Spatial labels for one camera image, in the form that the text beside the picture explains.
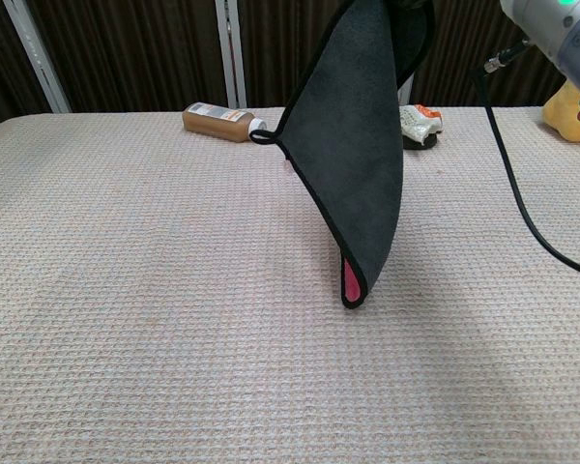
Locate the brown bottle with white cap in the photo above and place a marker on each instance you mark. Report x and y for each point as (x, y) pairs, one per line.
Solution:
(212, 123)

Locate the pink cloth black backing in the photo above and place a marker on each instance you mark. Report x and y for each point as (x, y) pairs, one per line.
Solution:
(353, 145)

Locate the yellow plush toy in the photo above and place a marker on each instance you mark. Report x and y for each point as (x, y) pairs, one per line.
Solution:
(560, 113)

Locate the beige woven tablecloth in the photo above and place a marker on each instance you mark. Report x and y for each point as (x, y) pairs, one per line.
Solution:
(125, 290)

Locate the white and orange snack packet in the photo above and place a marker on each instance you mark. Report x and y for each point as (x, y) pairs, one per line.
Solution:
(420, 121)

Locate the black slipper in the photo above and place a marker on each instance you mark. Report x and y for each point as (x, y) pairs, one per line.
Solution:
(415, 143)

